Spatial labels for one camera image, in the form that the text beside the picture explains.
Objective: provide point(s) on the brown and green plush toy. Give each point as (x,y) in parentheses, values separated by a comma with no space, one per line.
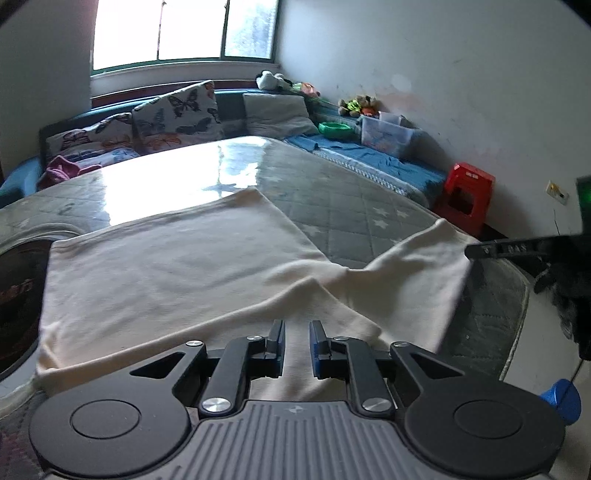
(358,106)

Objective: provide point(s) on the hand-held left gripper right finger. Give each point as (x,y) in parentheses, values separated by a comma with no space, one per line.
(316,350)

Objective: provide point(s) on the green bowl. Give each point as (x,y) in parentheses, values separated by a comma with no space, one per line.
(334,130)

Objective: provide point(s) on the black round induction cooktop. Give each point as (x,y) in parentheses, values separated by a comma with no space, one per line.
(18,300)

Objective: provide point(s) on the grey pillow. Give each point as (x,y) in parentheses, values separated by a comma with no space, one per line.
(277,113)

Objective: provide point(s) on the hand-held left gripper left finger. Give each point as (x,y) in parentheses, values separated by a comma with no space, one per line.
(276,346)

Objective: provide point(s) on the panda plush toy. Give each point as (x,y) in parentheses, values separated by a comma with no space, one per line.
(270,81)

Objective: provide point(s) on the wall socket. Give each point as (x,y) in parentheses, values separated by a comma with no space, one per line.
(557,193)

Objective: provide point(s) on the clear plastic storage box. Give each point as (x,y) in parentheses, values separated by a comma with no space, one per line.
(385,136)

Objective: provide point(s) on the pink cloth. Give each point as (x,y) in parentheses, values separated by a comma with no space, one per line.
(62,170)

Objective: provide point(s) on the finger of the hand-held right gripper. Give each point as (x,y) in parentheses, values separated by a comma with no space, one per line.
(517,249)

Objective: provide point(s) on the butterfly print pillow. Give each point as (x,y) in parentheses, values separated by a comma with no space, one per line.
(111,158)
(180,115)
(92,136)

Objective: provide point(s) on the blue plastic object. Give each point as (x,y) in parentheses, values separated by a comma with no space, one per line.
(563,401)

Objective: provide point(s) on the red plastic stool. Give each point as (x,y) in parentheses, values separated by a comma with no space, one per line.
(466,184)

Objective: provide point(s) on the cream fleece garment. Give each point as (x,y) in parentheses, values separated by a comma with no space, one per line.
(161,277)

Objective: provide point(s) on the window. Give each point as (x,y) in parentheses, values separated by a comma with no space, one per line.
(184,27)

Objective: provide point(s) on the colourful toy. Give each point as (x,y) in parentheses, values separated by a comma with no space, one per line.
(304,90)

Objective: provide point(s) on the blue sofa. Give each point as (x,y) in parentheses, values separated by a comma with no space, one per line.
(231,108)

